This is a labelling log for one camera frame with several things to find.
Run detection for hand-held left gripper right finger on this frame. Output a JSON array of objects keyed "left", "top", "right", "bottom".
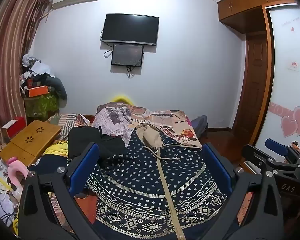
[{"left": 201, "top": 142, "right": 284, "bottom": 240}]

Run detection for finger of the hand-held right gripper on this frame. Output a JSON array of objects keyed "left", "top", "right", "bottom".
[
  {"left": 241, "top": 144, "right": 300, "bottom": 178},
  {"left": 265, "top": 138, "right": 300, "bottom": 164}
]

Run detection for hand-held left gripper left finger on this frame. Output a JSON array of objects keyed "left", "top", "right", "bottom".
[{"left": 17, "top": 142, "right": 100, "bottom": 240}]

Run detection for navy patterned hoodie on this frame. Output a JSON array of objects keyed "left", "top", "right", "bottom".
[{"left": 86, "top": 124, "right": 240, "bottom": 240}]

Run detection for black garment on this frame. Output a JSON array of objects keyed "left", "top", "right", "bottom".
[{"left": 67, "top": 126, "right": 129, "bottom": 168}]

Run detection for yellow garment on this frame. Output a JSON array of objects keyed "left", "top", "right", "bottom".
[{"left": 44, "top": 141, "right": 69, "bottom": 157}]

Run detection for purple grey bag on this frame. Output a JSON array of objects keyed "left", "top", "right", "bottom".
[{"left": 190, "top": 115, "right": 208, "bottom": 138}]

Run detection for newspaper print bed sheet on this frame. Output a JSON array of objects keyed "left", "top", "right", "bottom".
[{"left": 44, "top": 102, "right": 255, "bottom": 240}]

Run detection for bamboo lap desk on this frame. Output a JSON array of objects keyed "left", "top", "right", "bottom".
[{"left": 0, "top": 120, "right": 63, "bottom": 167}]

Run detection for white wardrobe door pink hearts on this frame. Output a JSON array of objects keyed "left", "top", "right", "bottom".
[{"left": 255, "top": 4, "right": 300, "bottom": 165}]

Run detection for brown wooden door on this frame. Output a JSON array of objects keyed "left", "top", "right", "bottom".
[{"left": 231, "top": 32, "right": 269, "bottom": 132}]

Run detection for yellow headboard cushion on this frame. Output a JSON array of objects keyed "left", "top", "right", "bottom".
[{"left": 109, "top": 94, "right": 135, "bottom": 105}]

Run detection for red box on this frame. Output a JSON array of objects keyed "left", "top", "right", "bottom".
[{"left": 1, "top": 117, "right": 27, "bottom": 137}]

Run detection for orange box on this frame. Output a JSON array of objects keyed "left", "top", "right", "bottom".
[{"left": 27, "top": 86, "right": 49, "bottom": 97}]

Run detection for pile of papers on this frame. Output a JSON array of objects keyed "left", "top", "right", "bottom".
[{"left": 0, "top": 159, "right": 23, "bottom": 227}]

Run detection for small black monitor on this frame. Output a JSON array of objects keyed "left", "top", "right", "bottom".
[{"left": 111, "top": 44, "right": 144, "bottom": 67}]

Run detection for striped brown curtain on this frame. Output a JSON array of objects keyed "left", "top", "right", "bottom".
[{"left": 0, "top": 0, "right": 53, "bottom": 160}]

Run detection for large black television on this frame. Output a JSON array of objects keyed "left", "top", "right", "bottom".
[{"left": 101, "top": 13, "right": 160, "bottom": 47}]

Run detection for wooden overhead cabinet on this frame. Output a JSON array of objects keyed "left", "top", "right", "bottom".
[{"left": 217, "top": 0, "right": 298, "bottom": 33}]

